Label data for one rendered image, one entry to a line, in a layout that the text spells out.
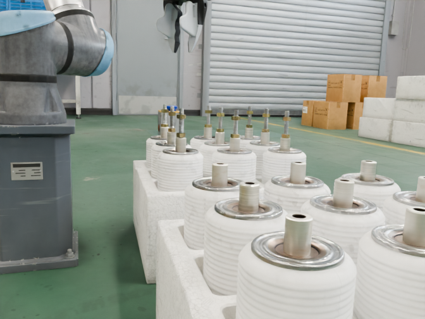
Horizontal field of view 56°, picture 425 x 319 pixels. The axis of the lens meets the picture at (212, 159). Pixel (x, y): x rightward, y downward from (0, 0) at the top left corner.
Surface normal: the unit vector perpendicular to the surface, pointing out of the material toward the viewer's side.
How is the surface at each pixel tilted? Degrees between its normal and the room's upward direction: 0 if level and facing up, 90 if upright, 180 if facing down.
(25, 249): 90
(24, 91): 72
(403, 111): 90
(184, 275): 0
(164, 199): 90
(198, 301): 0
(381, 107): 90
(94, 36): 64
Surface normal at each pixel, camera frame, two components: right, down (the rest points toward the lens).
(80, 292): 0.04, -0.99
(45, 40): 0.84, 0.11
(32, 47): 0.57, 0.15
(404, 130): -0.93, 0.04
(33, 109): 0.48, -0.15
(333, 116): 0.30, 0.17
